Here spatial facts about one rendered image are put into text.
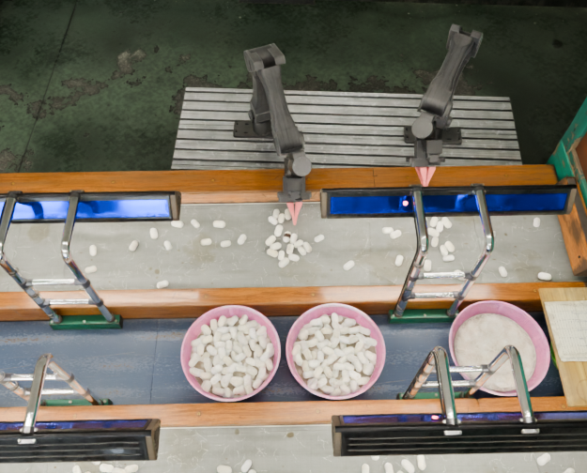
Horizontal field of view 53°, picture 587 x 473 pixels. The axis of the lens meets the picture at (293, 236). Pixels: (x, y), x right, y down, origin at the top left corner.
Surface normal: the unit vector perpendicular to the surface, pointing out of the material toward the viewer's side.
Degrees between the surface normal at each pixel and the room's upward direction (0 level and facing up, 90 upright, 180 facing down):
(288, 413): 0
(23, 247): 0
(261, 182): 0
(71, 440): 58
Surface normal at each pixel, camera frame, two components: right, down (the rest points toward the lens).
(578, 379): 0.00, -0.50
